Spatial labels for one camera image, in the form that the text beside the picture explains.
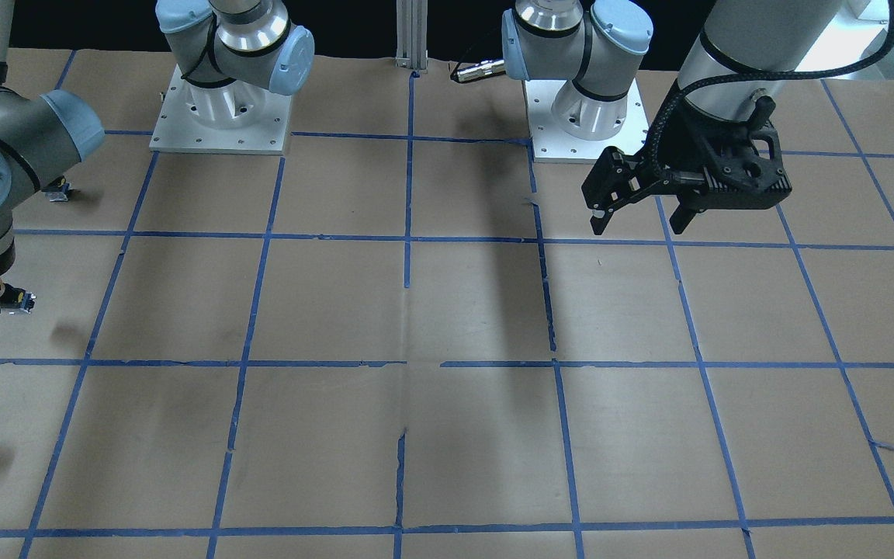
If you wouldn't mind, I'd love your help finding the yellow push button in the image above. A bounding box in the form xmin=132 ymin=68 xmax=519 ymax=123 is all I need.
xmin=0 ymin=284 xmax=36 ymax=315

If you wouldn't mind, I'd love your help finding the red push button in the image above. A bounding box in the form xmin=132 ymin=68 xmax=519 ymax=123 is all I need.
xmin=40 ymin=176 xmax=71 ymax=203

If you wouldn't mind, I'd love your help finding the silver cable connector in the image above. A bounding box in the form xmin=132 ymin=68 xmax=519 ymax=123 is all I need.
xmin=449 ymin=59 xmax=506 ymax=84

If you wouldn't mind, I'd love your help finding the aluminium frame post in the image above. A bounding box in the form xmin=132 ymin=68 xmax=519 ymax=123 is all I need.
xmin=395 ymin=0 xmax=428 ymax=73

